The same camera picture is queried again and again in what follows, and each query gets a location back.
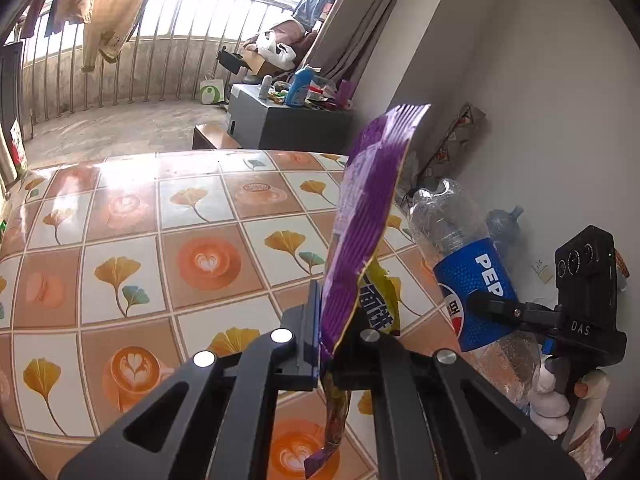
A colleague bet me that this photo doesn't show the large blue water jug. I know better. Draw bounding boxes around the large blue water jug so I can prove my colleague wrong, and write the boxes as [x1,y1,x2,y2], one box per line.
[485,205,526,262]

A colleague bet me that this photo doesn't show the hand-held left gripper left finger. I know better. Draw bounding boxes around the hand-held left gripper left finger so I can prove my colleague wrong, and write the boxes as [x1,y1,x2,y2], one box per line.
[57,281,321,480]

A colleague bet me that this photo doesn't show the grey brown curtain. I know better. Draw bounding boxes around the grey brown curtain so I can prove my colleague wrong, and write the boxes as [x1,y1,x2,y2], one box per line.
[304,0,417,97]

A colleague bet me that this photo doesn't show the red white box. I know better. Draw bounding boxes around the red white box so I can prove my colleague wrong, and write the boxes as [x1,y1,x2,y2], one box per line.
[10,120,29,177]

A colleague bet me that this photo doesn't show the open cardboard box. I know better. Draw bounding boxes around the open cardboard box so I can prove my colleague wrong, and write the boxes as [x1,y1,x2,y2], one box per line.
[240,52,282,77]

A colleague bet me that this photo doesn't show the purple yellow snack bag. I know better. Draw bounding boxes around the purple yellow snack bag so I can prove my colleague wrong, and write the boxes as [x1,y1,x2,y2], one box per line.
[304,104,432,479]

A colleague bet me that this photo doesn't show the white plastic bag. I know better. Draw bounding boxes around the white plastic bag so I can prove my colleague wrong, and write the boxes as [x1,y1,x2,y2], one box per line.
[256,30,297,69]

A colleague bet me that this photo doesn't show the clear plastic soda bottle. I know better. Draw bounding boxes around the clear plastic soda bottle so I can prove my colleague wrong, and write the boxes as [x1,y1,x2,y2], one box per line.
[405,177,545,413]

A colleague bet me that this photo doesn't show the brown cloth pile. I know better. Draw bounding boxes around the brown cloth pile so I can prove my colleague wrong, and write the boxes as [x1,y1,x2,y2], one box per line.
[250,19,322,57]

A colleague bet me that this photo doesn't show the tile printed tablecloth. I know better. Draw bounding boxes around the tile printed tablecloth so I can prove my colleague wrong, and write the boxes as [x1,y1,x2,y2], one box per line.
[0,149,531,480]

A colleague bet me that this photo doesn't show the white green paper bag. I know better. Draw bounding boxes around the white green paper bag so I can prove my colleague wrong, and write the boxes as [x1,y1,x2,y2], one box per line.
[199,72,227,107]

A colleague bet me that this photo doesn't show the folded printed cardboard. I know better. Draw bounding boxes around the folded printed cardboard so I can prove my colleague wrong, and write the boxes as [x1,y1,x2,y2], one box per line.
[419,102,489,187]

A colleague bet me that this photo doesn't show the metal balcony railing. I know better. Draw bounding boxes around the metal balcony railing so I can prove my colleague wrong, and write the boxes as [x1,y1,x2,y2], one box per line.
[20,0,302,127]

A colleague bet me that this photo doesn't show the grey cabinet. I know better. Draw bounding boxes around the grey cabinet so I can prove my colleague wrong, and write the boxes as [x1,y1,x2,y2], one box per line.
[226,84,354,152]

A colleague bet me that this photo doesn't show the beige hanging pants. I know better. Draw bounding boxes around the beige hanging pants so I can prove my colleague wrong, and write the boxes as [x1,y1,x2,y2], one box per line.
[81,0,149,75]

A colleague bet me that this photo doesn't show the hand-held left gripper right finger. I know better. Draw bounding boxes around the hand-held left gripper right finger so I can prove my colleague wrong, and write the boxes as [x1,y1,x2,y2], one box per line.
[332,305,586,480]

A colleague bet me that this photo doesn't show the black panel cabinet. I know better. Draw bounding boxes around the black panel cabinet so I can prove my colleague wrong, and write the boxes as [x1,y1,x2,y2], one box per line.
[0,42,27,183]

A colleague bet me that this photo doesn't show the blue detergent bottle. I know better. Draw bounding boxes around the blue detergent bottle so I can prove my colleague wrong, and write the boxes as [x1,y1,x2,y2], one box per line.
[285,66,316,107]

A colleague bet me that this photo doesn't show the person's right hand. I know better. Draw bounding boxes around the person's right hand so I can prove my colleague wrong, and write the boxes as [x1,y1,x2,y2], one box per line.
[530,358,609,437]

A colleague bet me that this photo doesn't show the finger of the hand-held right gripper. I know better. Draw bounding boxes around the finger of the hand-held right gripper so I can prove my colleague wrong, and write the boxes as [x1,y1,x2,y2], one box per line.
[467,290,566,333]
[540,337,568,361]

